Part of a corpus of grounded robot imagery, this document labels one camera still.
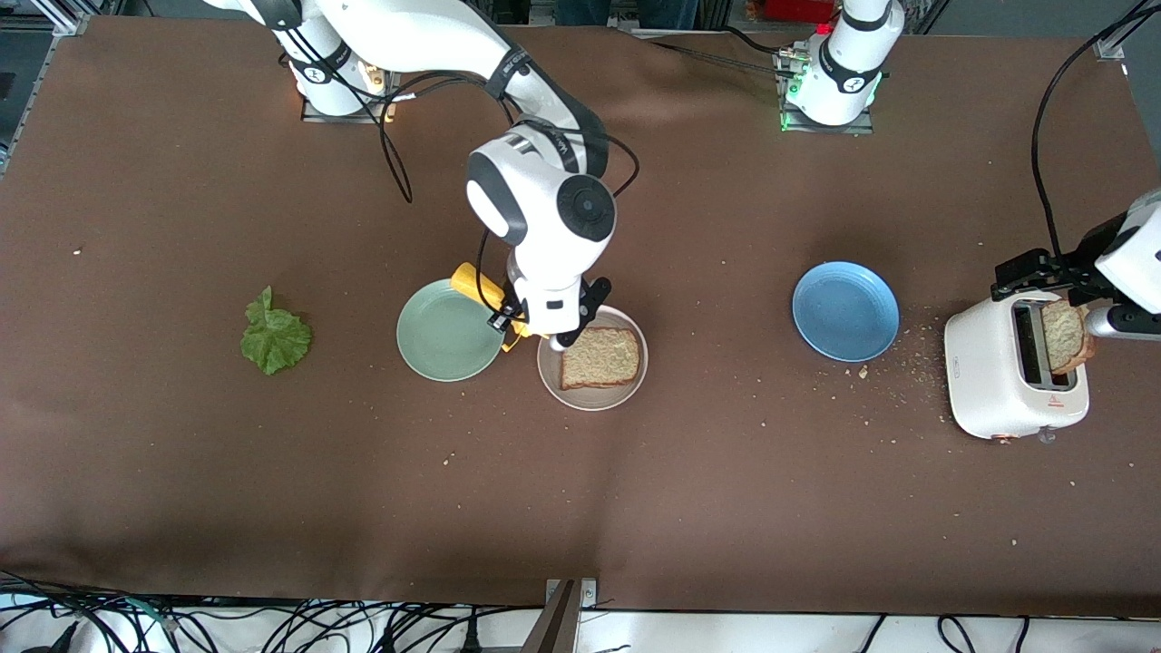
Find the aluminium frame rail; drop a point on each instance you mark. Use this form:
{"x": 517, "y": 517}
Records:
{"x": 1111, "y": 45}
{"x": 68, "y": 20}

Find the white two-slot toaster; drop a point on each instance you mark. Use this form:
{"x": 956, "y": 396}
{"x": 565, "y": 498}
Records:
{"x": 984, "y": 372}

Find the brown bread slice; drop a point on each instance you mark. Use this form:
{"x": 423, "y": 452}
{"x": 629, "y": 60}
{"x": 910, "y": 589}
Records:
{"x": 599, "y": 358}
{"x": 1063, "y": 343}

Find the brown tablecloth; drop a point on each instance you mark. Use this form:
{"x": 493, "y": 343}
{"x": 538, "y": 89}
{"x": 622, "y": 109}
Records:
{"x": 181, "y": 181}

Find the pale green plate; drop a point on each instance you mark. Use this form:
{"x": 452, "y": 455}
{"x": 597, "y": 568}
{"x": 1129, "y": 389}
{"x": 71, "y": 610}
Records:
{"x": 444, "y": 340}

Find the blue plate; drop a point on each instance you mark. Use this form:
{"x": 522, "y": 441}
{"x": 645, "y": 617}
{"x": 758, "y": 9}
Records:
{"x": 845, "y": 311}

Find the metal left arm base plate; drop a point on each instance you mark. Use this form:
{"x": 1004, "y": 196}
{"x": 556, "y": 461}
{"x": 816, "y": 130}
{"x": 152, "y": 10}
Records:
{"x": 862, "y": 128}

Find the green lettuce leaf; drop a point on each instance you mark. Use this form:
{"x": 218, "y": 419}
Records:
{"x": 277, "y": 340}

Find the beige plate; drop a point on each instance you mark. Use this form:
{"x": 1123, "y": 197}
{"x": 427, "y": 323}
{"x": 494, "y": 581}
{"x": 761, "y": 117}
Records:
{"x": 590, "y": 400}

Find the grey camera pole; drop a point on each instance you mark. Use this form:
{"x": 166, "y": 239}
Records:
{"x": 553, "y": 630}

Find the yellow mustard squeeze bottle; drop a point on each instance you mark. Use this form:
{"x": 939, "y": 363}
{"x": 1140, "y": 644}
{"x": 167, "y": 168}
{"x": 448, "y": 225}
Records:
{"x": 472, "y": 281}

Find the metal mounting bracket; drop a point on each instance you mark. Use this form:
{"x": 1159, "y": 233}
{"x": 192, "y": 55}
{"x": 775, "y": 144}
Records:
{"x": 590, "y": 594}

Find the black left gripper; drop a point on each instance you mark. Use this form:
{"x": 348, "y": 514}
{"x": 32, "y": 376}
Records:
{"x": 1082, "y": 257}

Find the black power plug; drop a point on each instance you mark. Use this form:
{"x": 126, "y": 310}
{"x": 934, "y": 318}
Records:
{"x": 471, "y": 639}
{"x": 63, "y": 639}

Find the red box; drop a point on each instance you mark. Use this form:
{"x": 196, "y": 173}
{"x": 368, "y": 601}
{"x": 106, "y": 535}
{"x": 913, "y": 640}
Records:
{"x": 798, "y": 9}

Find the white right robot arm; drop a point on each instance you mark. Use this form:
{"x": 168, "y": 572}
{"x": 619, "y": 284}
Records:
{"x": 544, "y": 209}

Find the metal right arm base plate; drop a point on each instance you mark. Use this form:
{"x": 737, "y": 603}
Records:
{"x": 317, "y": 115}

